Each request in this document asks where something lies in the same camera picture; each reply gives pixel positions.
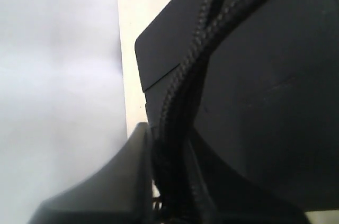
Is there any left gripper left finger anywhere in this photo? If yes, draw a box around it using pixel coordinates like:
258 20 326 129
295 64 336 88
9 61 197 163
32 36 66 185
29 122 153 224

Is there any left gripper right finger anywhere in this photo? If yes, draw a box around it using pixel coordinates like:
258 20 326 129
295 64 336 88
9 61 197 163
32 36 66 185
183 130 309 223

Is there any black braided rope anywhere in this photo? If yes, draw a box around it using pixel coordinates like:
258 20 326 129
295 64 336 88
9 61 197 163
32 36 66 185
149 0 287 224

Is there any black plastic carrying case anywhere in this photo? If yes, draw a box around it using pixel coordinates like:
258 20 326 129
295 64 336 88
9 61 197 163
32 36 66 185
135 0 338 211

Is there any white backdrop curtain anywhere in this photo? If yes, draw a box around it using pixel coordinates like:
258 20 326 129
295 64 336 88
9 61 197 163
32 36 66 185
1 0 127 223

